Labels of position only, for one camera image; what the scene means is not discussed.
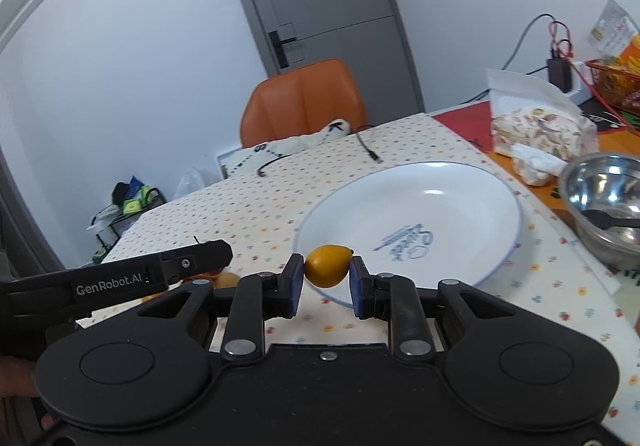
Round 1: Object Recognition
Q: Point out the person's left hand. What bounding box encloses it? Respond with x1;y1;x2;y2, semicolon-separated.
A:
1;356;55;436

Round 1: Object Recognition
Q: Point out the floral patterned tablecloth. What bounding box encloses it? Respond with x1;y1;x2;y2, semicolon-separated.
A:
110;114;639;445

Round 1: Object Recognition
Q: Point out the white plate with blue rim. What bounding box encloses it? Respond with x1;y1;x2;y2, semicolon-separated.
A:
293;161;523;289

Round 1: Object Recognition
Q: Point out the white framed board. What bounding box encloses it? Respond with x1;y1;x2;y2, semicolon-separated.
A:
216;147;247;180

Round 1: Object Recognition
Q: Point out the clear plastic bag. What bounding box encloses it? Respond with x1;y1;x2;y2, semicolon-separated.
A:
174;167;207;200

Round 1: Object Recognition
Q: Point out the white cushion with black letters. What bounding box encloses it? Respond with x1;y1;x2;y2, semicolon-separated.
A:
228;119;352;179

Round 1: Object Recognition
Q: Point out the black rack with clutter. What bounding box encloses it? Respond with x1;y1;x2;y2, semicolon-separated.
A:
87;177;166;264

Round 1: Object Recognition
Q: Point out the red orange table mat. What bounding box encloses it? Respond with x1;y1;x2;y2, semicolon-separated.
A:
432;100;640;229

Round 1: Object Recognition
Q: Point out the orange chair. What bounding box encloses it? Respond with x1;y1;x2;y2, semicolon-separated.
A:
240;58;368;147

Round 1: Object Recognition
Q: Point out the crumpled white tissue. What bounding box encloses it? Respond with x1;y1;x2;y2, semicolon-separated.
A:
511;144;566;187

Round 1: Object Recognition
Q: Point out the black spoon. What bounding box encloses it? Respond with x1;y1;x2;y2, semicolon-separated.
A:
580;210;640;231

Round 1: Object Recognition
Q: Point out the nougat candy bag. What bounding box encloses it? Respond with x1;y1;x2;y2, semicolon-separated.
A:
487;69;599;161

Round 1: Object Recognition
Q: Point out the stainless steel bowl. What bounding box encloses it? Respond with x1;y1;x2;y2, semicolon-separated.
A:
558;153;639;271

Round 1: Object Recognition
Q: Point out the black power adapter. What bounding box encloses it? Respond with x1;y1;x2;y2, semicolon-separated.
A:
547;56;573;93

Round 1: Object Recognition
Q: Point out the grey door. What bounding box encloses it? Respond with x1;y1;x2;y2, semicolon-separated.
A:
241;0;424;125

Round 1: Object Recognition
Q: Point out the yellow snack pouch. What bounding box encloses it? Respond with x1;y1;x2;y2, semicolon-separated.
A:
588;0;639;66

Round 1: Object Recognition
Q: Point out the black charging cable straight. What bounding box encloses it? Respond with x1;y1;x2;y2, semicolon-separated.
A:
355;132;382;163

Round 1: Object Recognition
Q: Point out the black door handle lock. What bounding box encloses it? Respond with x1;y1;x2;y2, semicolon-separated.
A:
268;30;297;69

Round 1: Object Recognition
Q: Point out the red cable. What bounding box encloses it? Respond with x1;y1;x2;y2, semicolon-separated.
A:
546;19;640;140

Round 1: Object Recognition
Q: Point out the black power cable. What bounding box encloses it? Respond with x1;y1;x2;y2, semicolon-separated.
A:
459;13;558;108

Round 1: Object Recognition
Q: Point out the orange wire basket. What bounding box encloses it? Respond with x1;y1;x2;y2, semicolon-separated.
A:
587;58;640;116

